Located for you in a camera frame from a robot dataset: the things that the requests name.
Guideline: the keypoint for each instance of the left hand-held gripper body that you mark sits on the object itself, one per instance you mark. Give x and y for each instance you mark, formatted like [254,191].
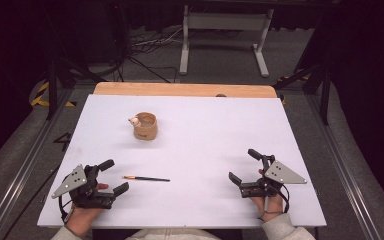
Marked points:
[76,181]

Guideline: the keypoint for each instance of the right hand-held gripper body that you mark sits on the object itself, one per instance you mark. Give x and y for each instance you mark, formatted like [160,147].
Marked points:
[281,175]

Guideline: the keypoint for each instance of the thin black brush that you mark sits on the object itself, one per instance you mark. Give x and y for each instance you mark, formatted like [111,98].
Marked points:
[146,178]

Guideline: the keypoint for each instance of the wooden cup with small figure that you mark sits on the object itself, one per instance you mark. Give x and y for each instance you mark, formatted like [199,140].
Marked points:
[146,128]

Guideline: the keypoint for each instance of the person's right hand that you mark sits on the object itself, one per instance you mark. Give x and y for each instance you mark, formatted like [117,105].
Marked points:
[270,206]

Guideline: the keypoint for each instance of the person's left hand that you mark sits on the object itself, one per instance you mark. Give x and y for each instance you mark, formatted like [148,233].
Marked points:
[81,220]

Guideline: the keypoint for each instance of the person's light clothing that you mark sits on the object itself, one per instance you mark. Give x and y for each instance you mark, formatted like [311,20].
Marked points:
[173,234]

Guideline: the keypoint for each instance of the black tripod stand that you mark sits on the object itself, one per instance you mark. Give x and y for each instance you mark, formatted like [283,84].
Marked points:
[52,86]
[325,93]

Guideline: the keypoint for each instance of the yellow black hazard tape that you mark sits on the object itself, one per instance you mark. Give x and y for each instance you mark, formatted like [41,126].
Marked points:
[41,95]

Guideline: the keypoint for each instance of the aluminium floor rail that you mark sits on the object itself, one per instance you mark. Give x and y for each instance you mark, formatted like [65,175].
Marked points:
[20,173]
[343,166]

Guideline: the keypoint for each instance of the white metal stand frame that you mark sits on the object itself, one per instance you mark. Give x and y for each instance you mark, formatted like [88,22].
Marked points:
[225,21]

